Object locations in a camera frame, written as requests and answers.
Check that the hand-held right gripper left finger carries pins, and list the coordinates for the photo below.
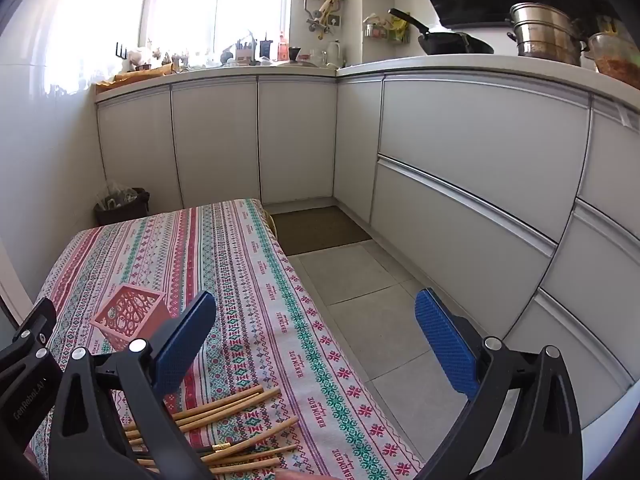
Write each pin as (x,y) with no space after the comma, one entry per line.
(185,345)

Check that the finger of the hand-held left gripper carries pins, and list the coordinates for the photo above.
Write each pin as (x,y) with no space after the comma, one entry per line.
(37,322)

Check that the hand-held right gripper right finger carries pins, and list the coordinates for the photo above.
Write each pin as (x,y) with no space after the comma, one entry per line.
(445,345)

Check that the pink lattice utensil holder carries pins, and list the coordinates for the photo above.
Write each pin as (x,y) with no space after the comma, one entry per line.
(125,317)

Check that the pile of wooden chopsticks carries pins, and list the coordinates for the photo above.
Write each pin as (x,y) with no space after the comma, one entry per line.
(270,430)

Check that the striped patterned tablecloth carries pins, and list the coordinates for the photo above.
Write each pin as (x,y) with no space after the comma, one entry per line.
(280,310)

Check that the dark trash bin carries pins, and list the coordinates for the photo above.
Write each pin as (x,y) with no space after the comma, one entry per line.
(125,212)

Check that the brown floor mat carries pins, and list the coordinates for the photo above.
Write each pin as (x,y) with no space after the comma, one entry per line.
(320,230)

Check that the white lower kitchen cabinets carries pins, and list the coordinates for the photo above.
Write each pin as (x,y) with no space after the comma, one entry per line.
(470,130)

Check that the white kitchen countertop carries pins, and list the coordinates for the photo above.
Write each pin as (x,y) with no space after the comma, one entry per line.
(450,62)

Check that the countertop utensil caddy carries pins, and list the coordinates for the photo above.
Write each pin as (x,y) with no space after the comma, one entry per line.
(245,52)

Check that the black wok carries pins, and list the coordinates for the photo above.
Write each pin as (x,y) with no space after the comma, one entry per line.
(450,42)

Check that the white kettle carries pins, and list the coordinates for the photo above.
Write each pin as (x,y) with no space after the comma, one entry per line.
(334,55)

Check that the red bottle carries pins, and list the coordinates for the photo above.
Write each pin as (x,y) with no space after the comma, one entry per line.
(283,49)

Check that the yellow packet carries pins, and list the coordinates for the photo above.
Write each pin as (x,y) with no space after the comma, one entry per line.
(401,30)

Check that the steel steamer pot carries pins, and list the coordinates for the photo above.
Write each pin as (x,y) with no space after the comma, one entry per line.
(547,35)

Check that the glass bowl of red food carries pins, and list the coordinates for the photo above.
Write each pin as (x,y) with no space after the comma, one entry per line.
(615,60)

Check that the kitchen window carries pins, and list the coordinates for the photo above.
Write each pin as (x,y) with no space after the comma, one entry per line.
(215,5)

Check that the water heater pipes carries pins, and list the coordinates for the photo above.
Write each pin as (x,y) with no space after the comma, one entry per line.
(320,17)

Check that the wall seasoning rack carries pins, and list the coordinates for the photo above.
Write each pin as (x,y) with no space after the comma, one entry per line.
(376,29)

